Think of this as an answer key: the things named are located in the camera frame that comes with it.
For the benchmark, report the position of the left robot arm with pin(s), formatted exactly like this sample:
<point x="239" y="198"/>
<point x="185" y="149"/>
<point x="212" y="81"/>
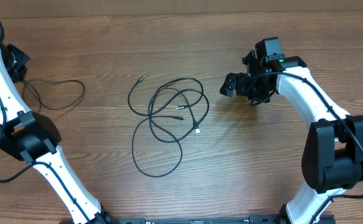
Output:
<point x="34" y="139"/>

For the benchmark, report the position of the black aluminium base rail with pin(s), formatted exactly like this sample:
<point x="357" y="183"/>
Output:
<point x="196" y="220"/>

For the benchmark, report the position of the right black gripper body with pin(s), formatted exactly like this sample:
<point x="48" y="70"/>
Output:
<point x="240" y="84"/>

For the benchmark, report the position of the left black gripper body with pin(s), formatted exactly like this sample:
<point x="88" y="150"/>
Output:
<point x="19" y="62"/>

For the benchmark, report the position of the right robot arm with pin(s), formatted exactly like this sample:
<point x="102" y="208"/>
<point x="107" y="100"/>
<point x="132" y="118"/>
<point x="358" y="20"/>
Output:
<point x="332" y="161"/>

